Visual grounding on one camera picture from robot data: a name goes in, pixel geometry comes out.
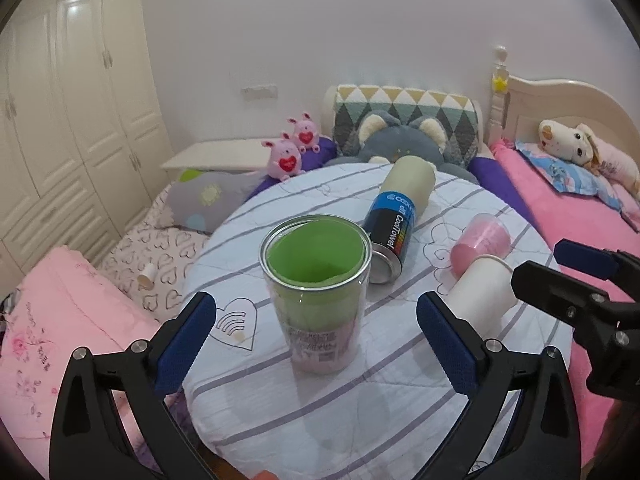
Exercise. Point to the green pink clear can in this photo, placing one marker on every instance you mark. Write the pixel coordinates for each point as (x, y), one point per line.
(317, 271)

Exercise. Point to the front pink bunny plush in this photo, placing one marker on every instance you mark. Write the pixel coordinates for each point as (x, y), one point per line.
(285, 160)

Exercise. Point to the operator hand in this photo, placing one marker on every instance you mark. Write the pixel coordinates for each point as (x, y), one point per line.
(265, 475)

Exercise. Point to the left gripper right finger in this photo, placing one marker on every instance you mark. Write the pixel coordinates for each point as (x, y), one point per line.
(542, 440)

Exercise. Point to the grey cat plush cushion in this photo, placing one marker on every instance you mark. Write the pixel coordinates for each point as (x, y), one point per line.
(384, 139)

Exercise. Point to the small paper cup on bed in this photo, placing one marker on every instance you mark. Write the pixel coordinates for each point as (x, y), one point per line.
(146, 277)

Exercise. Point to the grey sun pattern pillow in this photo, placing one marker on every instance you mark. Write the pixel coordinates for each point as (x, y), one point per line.
(203, 203)

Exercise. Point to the pink bunny plush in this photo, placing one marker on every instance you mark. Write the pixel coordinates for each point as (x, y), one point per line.
(285, 160)
(305, 135)

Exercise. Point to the white paper cup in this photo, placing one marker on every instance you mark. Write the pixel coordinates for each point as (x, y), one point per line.
(483, 294)

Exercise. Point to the pink embroidered quilt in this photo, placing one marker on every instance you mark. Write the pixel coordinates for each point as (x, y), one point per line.
(62, 304)

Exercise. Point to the diamond pattern quilted headboard cover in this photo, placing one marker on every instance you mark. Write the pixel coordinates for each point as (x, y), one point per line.
(457, 114)

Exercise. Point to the heart pattern white pillow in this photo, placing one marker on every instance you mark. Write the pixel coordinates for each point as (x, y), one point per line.
(172, 250)

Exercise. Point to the cream wooden headboard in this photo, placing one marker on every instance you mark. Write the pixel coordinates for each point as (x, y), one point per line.
(516, 114)

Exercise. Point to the pink clear plastic cup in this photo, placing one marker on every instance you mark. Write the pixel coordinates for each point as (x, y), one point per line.
(485, 235)

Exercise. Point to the yellow star sticker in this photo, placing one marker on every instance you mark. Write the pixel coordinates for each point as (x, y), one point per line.
(499, 84)

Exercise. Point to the pink fleece blanket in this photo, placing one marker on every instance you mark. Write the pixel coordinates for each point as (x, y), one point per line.
(585, 220)

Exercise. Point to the white nightstand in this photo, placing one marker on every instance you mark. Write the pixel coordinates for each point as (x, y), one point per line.
(224, 155)

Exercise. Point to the black blue CoolTowel can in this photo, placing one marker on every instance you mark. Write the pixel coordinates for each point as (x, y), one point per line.
(400, 203)

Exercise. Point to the rear pink bunny plush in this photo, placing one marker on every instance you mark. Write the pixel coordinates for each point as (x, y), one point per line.
(305, 135)

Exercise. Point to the white wall socket panel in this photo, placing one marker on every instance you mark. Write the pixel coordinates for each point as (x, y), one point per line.
(260, 92)

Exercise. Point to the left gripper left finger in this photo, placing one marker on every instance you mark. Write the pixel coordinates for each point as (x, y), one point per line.
(88, 438)

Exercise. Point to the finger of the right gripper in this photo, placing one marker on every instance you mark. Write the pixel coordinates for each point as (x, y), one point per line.
(568, 300)
(620, 268)

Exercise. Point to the cream white wardrobe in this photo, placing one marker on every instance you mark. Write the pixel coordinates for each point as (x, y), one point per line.
(83, 140)

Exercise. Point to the white dog plush toy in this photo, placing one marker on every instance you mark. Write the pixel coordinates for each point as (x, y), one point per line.
(574, 145)

